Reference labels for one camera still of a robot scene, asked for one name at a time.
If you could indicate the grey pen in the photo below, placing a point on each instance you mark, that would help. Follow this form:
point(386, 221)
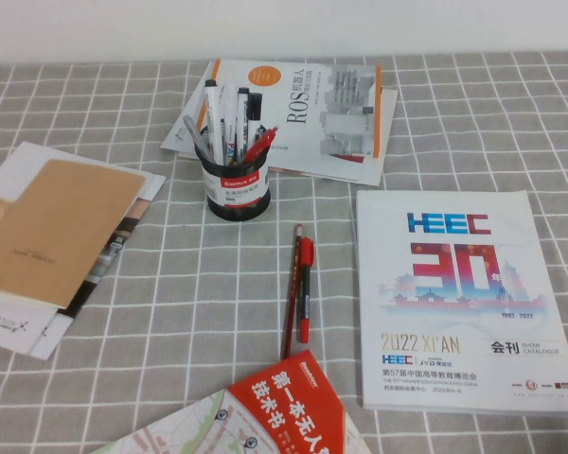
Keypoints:
point(195, 134)

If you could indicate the black mesh pen holder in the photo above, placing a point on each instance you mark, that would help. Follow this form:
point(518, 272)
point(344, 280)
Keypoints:
point(236, 203)

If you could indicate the red pen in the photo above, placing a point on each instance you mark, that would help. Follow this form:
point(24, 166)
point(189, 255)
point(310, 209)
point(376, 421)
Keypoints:
point(260, 144)

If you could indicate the red marker black grip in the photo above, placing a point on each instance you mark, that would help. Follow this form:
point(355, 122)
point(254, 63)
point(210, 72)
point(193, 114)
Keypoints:
point(304, 288)

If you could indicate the red black striped pencil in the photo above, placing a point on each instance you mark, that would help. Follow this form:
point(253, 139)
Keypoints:
point(289, 293)

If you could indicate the thin white booklet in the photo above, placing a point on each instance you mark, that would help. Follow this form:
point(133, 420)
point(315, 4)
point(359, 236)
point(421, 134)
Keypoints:
point(378, 163)

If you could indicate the white marker black cap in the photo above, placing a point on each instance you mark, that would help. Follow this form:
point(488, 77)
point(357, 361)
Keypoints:
point(243, 118)

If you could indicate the white orange ROS book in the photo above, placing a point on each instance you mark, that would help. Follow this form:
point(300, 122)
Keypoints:
point(312, 109)

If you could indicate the white photo brochure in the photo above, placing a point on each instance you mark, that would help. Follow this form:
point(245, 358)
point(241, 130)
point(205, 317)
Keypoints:
point(123, 227)

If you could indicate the red map cover book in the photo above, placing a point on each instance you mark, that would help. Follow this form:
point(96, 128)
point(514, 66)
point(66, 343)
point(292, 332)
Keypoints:
point(289, 406)

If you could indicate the white HEEC catalogue book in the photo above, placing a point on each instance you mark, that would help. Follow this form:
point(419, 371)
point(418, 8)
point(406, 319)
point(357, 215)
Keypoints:
point(454, 302)

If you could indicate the tan kraft notebook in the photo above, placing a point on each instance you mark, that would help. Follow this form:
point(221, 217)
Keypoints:
point(57, 227)

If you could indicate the white leaflet cross logo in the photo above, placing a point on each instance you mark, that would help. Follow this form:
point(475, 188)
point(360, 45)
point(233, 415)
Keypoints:
point(9, 326)

